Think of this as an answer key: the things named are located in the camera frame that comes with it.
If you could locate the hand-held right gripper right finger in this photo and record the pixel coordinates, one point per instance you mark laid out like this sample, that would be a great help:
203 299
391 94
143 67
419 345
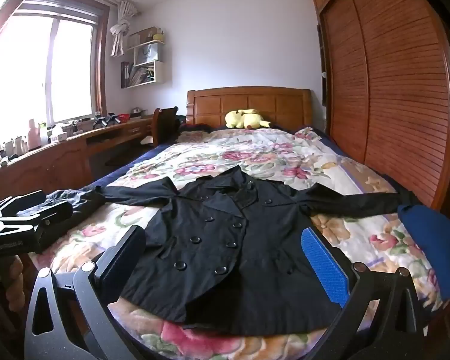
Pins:
324 266

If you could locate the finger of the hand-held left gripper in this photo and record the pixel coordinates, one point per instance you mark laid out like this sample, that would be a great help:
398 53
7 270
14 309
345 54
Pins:
22 200
48 213

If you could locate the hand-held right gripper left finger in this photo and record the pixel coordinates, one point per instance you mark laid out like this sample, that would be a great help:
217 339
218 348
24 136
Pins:
129 247

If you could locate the black button coat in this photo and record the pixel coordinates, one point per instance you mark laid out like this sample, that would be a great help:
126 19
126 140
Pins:
225 255

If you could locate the person's left hand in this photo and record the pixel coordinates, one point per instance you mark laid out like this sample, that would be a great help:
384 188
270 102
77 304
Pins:
17 285

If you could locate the dark grey garment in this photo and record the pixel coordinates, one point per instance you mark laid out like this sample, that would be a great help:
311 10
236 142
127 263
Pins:
71 202

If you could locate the wooden desk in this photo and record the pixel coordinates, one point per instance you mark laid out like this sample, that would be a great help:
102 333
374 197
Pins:
60 157

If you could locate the pink bottle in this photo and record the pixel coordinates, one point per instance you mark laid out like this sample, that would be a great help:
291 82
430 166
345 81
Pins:
33 137

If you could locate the white paper sheet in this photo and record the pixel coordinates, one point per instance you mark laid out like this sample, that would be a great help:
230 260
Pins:
147 140

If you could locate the black desk device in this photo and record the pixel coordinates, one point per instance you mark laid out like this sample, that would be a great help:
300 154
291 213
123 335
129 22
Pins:
105 120

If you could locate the blue pillow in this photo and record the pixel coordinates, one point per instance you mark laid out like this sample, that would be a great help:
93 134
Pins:
431 243

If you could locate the red bowl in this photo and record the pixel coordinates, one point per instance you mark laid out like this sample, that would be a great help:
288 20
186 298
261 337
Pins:
123 117

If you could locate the wooden chair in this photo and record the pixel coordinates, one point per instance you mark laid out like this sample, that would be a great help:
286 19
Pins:
165 120

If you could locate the metal pot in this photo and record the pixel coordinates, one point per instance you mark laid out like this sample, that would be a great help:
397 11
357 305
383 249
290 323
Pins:
137 111

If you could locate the floral blanket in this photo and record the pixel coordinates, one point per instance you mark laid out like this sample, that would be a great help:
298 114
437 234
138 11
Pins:
247 153

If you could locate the wooden bed headboard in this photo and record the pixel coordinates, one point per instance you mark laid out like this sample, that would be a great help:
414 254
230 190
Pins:
210 107

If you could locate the yellow plush toy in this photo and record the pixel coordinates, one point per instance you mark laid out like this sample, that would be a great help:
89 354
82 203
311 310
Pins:
245 120

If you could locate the wooden slatted wardrobe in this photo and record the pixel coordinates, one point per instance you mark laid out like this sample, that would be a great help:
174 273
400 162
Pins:
390 93

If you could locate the tied white curtain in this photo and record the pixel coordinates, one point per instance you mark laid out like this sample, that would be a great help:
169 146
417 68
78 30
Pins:
120 30

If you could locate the window with wooden frame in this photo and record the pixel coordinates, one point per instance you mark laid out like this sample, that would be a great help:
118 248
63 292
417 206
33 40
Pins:
33 71

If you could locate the white wall shelf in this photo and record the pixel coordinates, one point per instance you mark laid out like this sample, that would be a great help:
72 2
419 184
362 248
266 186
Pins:
150 71

